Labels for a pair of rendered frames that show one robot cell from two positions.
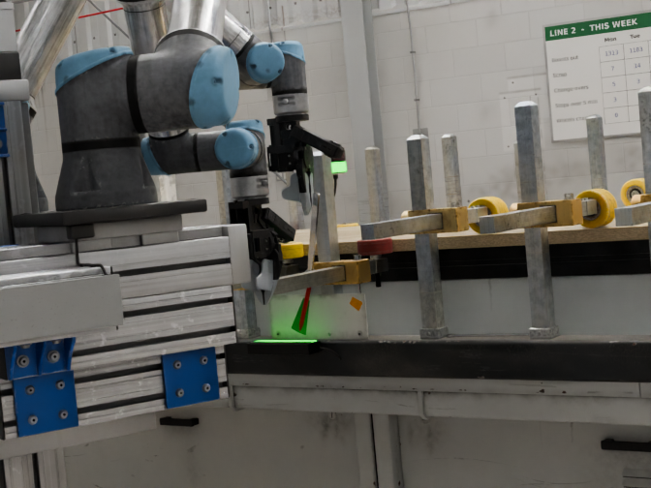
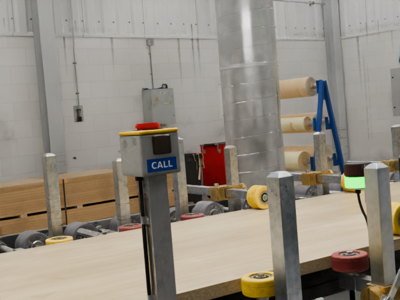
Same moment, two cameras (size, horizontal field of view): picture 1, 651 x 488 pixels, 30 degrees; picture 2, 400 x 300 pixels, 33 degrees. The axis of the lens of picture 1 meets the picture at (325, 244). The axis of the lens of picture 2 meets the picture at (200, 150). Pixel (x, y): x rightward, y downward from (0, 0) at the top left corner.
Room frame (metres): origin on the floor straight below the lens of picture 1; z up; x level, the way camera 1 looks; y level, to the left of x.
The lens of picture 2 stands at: (2.50, 1.36, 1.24)
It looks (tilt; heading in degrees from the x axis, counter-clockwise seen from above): 3 degrees down; 292
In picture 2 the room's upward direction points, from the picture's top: 5 degrees counter-clockwise
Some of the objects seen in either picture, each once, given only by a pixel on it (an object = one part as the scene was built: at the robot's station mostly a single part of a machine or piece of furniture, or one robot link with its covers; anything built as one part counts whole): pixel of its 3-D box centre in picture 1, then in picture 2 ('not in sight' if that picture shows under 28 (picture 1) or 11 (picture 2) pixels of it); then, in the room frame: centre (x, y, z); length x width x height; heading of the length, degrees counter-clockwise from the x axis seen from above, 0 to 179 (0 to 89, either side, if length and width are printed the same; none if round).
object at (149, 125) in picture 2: not in sight; (147, 128); (2.97, 0.41, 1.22); 0.04 x 0.04 x 0.02
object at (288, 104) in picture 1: (290, 106); not in sight; (2.57, 0.05, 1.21); 0.08 x 0.08 x 0.05
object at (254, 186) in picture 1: (251, 188); not in sight; (2.40, 0.14, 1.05); 0.08 x 0.08 x 0.05
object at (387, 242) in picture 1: (376, 261); (350, 277); (2.76, -0.11, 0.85); 0.08 x 0.08 x 0.11
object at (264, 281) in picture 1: (263, 282); not in sight; (2.39, 0.13, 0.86); 0.06 x 0.03 x 0.09; 145
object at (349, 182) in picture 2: (332, 167); (359, 181); (2.71, -0.03, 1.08); 0.06 x 0.06 x 0.02
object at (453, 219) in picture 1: (434, 220); not in sight; (2.52, -0.23, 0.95); 0.14 x 0.06 x 0.05; 55
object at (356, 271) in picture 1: (339, 272); (391, 292); (2.67, -0.03, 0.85); 0.14 x 0.06 x 0.05; 55
